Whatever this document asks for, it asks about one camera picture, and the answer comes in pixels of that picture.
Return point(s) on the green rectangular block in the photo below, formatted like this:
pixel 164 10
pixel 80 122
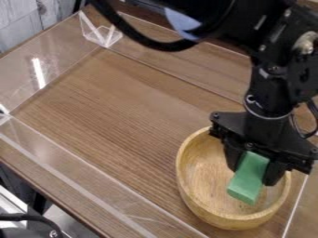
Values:
pixel 245 183

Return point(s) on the black metal bracket with screw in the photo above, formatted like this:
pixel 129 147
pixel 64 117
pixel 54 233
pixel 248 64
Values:
pixel 46 232

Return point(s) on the light wooden bowl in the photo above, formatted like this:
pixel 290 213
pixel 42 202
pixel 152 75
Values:
pixel 203 177

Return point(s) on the clear acrylic corner bracket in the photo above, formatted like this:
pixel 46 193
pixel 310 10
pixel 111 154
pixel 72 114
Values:
pixel 104 36

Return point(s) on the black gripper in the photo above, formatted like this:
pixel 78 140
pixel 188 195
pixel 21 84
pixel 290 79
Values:
pixel 274 139

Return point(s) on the clear acrylic tray wall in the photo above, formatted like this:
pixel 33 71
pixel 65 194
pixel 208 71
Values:
pixel 94 120

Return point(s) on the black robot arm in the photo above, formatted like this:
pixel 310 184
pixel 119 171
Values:
pixel 276 32

